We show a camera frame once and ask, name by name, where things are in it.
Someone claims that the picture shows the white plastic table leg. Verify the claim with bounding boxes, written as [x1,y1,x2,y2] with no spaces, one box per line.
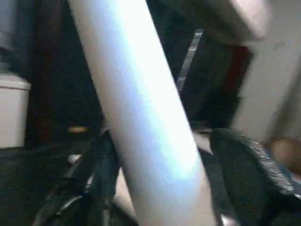
[67,0,221,226]

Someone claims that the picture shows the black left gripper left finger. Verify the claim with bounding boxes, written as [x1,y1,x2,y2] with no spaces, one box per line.
[32,129,118,226]

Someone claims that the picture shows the white sideboard with glass doors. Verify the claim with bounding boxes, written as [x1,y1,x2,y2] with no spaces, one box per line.
[0,75,31,149]

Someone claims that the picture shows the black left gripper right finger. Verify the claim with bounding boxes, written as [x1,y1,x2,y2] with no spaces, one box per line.
[204,128,296,226]

